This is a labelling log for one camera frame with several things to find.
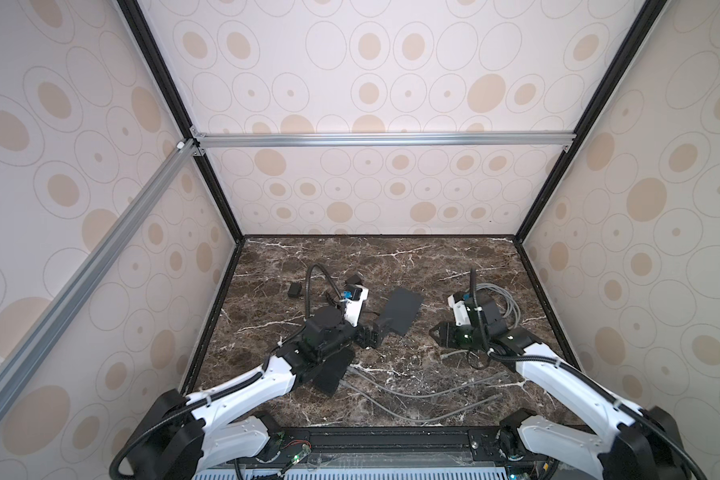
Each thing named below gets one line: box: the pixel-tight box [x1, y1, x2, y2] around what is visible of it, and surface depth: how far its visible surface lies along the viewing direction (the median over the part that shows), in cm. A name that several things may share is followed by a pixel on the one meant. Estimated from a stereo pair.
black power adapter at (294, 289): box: [287, 282, 302, 298], surface depth 105 cm
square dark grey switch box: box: [379, 287, 422, 336], surface depth 103 cm
